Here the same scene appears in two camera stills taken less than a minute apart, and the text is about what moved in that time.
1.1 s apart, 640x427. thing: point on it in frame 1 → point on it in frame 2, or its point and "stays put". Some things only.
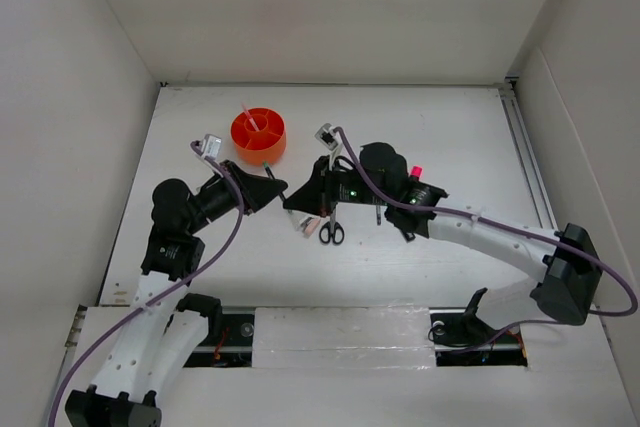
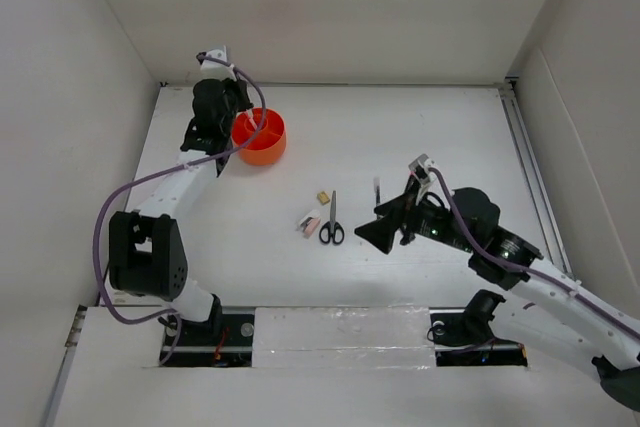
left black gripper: [255, 190] → [239, 88]
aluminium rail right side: [529, 154] stays put
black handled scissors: [331, 229] stays put
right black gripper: [317, 195] → [380, 232]
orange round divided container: [267, 145] stays put
